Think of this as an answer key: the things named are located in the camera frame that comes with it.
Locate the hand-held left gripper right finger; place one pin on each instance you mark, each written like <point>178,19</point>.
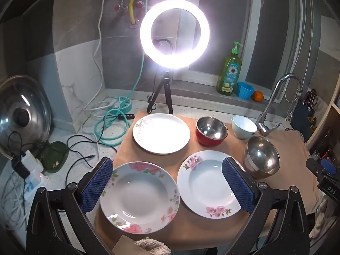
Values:
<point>237,183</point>

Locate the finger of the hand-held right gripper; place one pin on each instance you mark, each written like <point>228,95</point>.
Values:
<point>328,163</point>
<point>316,167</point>

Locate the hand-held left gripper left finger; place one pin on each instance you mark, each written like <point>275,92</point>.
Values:
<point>97,183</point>

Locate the white plate small pink blossoms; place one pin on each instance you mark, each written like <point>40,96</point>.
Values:
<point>204,183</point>

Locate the large stainless steel bowl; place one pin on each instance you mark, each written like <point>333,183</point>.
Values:
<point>261,154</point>

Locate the white plate large pink flowers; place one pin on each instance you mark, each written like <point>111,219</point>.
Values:
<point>138,196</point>

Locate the red steel bowl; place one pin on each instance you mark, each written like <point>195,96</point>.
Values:
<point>209,141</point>

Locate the white ceramic bowl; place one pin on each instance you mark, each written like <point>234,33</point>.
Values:
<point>243,127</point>

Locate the white plate leaf pattern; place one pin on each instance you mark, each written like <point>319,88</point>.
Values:
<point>162,135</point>

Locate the person's right hand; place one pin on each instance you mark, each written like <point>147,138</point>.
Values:
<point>328,217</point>

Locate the person's left hand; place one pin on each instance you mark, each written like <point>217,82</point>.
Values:
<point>154,247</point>

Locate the tan towel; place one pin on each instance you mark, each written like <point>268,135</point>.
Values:
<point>124,151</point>

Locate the wooden shelf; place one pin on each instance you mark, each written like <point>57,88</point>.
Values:
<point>326,114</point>

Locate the dark green dish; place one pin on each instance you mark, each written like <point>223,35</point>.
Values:
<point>54,156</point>

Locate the dark utensil holder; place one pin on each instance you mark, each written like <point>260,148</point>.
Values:
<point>302,117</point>

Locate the white power strip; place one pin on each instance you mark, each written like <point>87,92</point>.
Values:
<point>33,166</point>

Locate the black scissors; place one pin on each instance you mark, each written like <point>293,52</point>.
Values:
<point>310,98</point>

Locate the black inline controller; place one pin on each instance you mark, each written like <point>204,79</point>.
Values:
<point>126,116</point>

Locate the chrome faucet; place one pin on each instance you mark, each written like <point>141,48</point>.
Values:
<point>265,114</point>

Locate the black plug adapter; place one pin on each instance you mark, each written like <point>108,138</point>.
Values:
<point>20,168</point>

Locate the orange fruit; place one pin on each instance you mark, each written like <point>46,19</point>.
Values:
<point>257,96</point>

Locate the blue fluted cup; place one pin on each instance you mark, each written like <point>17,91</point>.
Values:
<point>244,90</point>

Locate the green dish soap bottle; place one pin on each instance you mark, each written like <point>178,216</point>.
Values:
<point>229,77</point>

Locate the steel pot lid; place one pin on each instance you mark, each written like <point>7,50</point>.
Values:
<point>32,98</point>

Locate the black tripod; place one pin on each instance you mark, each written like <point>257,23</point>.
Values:
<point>166,81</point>

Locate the window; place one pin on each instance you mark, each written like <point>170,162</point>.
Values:
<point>225,18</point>

